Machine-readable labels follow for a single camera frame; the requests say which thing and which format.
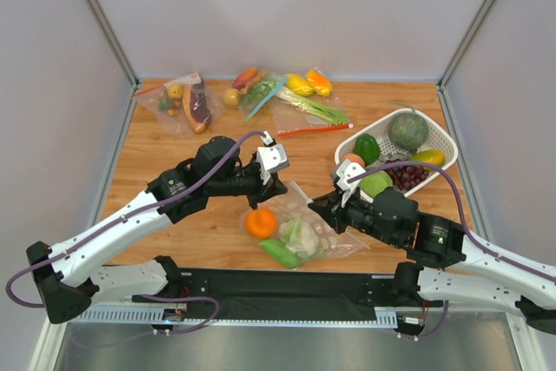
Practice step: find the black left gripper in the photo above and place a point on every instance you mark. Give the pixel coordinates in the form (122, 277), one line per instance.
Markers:
(264, 186)

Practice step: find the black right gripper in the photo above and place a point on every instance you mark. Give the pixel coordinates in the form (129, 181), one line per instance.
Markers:
(337, 210)

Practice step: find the clear white-zip bag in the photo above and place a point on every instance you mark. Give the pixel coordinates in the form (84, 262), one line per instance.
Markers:
(295, 204)

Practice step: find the fake cabbage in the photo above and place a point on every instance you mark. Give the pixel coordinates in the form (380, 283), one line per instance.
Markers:
(299, 237)

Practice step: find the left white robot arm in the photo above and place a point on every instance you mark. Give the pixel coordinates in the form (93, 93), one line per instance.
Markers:
(73, 275)

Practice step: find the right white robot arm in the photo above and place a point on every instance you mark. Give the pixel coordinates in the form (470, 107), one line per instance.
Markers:
(445, 263)

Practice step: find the light green fake guava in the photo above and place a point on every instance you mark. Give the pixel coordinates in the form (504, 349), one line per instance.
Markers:
(376, 183)

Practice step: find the fake peach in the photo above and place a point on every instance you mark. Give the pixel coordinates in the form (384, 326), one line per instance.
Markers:
(353, 158)

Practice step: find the dark red fake grapes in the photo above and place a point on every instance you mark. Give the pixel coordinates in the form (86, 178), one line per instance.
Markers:
(407, 177)

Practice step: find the green fake bell pepper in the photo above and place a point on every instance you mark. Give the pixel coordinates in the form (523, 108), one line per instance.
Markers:
(367, 148)

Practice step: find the green fake bitter gourd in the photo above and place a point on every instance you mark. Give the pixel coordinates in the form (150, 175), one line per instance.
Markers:
(278, 251)

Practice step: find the fake green leafy vegetable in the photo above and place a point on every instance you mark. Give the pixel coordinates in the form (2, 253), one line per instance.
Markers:
(256, 92)

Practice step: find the yellow green fake mango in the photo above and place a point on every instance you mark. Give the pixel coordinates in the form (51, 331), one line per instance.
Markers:
(431, 156)

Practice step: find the fake purple sweet potato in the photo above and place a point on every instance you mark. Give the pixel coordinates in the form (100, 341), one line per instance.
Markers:
(194, 102)

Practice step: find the clear blue-zip bag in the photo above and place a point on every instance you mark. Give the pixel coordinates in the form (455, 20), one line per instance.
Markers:
(248, 114)

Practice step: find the clear red-zip bag left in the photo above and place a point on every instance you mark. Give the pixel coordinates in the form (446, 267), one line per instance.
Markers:
(170, 113)

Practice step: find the clear red-zip bag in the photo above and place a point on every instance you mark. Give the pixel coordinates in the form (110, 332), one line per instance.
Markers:
(170, 113)
(290, 121)

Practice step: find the green fake melon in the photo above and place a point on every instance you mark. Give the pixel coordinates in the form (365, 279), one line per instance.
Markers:
(408, 131)

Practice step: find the clear red-zip bag centre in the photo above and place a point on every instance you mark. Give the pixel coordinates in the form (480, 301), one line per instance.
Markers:
(290, 121)

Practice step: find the fake green onion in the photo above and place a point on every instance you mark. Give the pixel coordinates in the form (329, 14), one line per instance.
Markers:
(328, 113)

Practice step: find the fake red mango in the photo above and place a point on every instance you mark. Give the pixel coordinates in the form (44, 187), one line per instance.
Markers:
(243, 78)

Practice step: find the fake yellow bell pepper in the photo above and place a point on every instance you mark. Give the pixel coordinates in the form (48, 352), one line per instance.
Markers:
(299, 85)

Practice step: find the fake yellow apple in bag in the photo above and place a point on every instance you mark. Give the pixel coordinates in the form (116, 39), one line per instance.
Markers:
(175, 92)

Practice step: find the fake orange bell pepper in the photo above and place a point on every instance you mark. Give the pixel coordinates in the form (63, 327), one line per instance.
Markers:
(320, 84)

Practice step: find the white plastic basket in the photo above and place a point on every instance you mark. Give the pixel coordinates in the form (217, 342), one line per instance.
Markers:
(437, 138)

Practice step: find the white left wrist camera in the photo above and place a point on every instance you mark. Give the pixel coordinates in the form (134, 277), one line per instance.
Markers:
(271, 156)

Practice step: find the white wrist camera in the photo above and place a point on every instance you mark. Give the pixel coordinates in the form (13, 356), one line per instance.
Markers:
(271, 156)
(345, 179)

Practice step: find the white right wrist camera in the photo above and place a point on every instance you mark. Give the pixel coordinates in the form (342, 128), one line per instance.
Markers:
(345, 179)

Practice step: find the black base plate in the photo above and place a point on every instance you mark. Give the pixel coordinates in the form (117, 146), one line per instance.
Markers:
(244, 293)

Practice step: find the left aluminium frame post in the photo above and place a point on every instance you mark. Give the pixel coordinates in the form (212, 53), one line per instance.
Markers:
(98, 14)

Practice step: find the aluminium frame post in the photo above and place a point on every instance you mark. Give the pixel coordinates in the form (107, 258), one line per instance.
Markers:
(98, 14)
(479, 19)

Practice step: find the right aluminium frame post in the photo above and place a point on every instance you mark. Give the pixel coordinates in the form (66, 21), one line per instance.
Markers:
(479, 19)

